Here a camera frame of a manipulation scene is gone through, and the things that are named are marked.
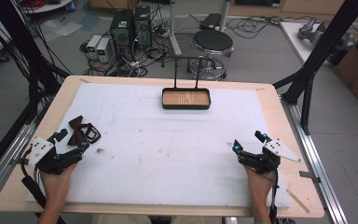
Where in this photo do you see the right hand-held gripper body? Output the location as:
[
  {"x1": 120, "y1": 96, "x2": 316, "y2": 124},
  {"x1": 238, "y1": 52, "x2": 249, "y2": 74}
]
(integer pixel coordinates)
[{"x1": 237, "y1": 138, "x2": 302, "y2": 175}]

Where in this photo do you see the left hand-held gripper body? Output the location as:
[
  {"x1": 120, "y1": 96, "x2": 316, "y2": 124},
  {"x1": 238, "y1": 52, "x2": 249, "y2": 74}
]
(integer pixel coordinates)
[{"x1": 27, "y1": 135, "x2": 84, "y2": 175}]

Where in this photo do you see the dark red bow tie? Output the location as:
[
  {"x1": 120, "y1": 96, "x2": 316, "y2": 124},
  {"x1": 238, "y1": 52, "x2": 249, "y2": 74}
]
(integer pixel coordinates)
[{"x1": 66, "y1": 115, "x2": 103, "y2": 147}]

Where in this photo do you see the person's right hand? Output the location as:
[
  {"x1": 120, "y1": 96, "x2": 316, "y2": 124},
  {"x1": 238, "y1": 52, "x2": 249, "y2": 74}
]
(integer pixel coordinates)
[{"x1": 244, "y1": 165, "x2": 276, "y2": 204}]

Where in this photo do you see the person's left hand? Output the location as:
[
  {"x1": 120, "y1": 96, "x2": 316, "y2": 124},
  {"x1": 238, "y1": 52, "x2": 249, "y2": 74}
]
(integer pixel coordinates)
[{"x1": 39, "y1": 161, "x2": 79, "y2": 207}]

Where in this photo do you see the thin wooden stick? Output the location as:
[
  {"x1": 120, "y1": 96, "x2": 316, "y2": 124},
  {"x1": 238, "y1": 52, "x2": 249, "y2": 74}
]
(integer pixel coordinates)
[{"x1": 286, "y1": 189, "x2": 310, "y2": 215}]

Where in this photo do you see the white foam mat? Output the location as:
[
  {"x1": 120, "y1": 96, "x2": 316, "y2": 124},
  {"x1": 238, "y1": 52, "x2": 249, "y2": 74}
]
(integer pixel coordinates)
[{"x1": 26, "y1": 81, "x2": 293, "y2": 209}]

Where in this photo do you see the white power supply unit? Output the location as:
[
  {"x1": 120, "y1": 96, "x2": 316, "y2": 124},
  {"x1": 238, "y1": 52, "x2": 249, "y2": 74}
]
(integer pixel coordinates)
[
  {"x1": 86, "y1": 34, "x2": 103, "y2": 60},
  {"x1": 96, "y1": 37, "x2": 112, "y2": 63}
]

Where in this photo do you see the black round stool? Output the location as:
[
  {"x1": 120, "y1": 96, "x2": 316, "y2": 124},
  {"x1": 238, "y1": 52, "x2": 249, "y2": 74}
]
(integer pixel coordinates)
[{"x1": 187, "y1": 29, "x2": 235, "y2": 81}]

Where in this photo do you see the grey machine part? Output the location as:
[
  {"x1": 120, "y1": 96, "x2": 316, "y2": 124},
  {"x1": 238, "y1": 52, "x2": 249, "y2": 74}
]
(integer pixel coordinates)
[{"x1": 297, "y1": 16, "x2": 357, "y2": 50}]

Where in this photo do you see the black computer tower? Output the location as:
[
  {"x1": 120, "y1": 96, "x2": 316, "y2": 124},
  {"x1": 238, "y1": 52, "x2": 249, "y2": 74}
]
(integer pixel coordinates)
[
  {"x1": 109, "y1": 8, "x2": 135, "y2": 62},
  {"x1": 132, "y1": 5, "x2": 153, "y2": 50}
]

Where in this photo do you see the black flat device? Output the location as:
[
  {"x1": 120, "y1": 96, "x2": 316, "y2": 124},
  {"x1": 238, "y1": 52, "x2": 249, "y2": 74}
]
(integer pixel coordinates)
[{"x1": 199, "y1": 12, "x2": 224, "y2": 31}]

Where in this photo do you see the grey desk leg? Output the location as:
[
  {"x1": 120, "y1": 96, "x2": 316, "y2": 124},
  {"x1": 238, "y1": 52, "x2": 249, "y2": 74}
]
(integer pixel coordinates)
[{"x1": 167, "y1": 0, "x2": 184, "y2": 56}]

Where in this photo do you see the aluminium rail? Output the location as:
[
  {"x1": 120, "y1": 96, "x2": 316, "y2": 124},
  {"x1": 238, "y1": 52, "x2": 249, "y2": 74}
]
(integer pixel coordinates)
[
  {"x1": 0, "y1": 104, "x2": 51, "y2": 209},
  {"x1": 280, "y1": 95, "x2": 350, "y2": 224}
]

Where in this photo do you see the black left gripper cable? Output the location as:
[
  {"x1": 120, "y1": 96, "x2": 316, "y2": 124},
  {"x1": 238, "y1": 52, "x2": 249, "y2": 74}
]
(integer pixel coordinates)
[{"x1": 20, "y1": 148, "x2": 67, "y2": 224}]

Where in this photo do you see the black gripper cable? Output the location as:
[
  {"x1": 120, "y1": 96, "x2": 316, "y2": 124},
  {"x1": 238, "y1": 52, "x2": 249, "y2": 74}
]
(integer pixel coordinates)
[
  {"x1": 20, "y1": 148, "x2": 67, "y2": 224},
  {"x1": 268, "y1": 169, "x2": 280, "y2": 224}
]

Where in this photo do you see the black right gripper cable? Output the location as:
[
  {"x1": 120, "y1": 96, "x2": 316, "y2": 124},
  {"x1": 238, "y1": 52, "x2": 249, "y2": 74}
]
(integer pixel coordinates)
[{"x1": 268, "y1": 169, "x2": 280, "y2": 224}]

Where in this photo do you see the small metal bracket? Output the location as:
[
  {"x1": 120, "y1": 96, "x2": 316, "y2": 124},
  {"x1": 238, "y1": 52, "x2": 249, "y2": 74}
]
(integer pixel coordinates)
[{"x1": 298, "y1": 170, "x2": 322, "y2": 185}]

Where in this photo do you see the black tray stand with rail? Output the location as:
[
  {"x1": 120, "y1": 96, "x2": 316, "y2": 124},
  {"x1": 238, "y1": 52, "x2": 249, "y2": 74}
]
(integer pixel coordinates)
[{"x1": 161, "y1": 56, "x2": 212, "y2": 111}]

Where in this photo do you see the tangle of floor cables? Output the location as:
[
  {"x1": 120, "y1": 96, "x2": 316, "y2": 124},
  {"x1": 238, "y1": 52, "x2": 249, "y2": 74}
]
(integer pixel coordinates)
[{"x1": 79, "y1": 27, "x2": 181, "y2": 78}]

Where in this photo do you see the black metal frame strut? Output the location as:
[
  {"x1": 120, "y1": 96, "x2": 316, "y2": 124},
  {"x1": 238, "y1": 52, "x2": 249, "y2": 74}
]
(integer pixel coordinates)
[
  {"x1": 272, "y1": 0, "x2": 358, "y2": 135},
  {"x1": 0, "y1": 0, "x2": 73, "y2": 126}
]

